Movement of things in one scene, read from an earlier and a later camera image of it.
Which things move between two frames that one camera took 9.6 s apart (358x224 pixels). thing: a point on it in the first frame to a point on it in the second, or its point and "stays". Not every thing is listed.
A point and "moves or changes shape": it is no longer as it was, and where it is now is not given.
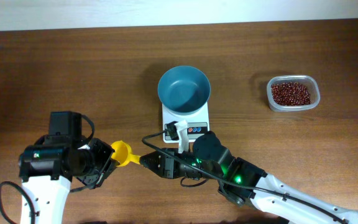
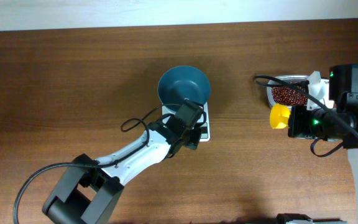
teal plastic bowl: (184, 90) stays
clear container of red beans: (293, 93) stays
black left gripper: (103, 160) to (192, 137)
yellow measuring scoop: (122, 154) moves or changes shape
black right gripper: (167, 163) to (295, 121)
